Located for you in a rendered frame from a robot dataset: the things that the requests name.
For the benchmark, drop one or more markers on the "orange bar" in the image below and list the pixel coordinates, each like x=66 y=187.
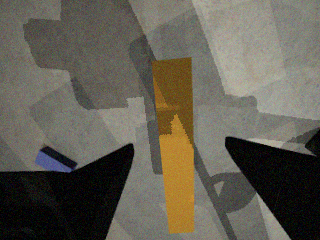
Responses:
x=173 y=88

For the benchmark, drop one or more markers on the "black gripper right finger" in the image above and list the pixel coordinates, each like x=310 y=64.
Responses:
x=288 y=182

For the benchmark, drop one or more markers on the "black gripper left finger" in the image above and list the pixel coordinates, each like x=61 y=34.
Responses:
x=84 y=200

